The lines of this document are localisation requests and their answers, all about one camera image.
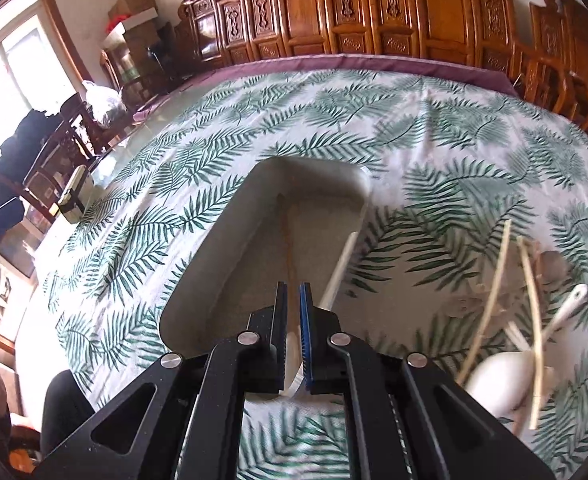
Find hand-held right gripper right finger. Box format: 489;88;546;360
298;282;557;480

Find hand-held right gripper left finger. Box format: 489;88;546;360
34;282;290;480

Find white ceramic spoon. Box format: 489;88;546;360
541;282;588;343
319;232;361;313
466;347;532;418

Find beige plastic tray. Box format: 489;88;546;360
159;156;375;401

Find small white box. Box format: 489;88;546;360
56;165;95;224

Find dark wooden dining chair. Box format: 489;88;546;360
23;94;106;213

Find black office chair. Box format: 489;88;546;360
40;370;96;447

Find leaf print tablecloth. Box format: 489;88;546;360
41;67;588;480

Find wooden chopstick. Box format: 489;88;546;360
456;219;512;383
516;236;545;431

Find stacked cardboard boxes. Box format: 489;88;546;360
105;0;175;63

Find long carved wooden sofa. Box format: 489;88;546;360
176;0;530;86

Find carved wooden armchair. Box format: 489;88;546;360
519;0;588;133

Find window with wooden frame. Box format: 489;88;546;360
0;0;84;173

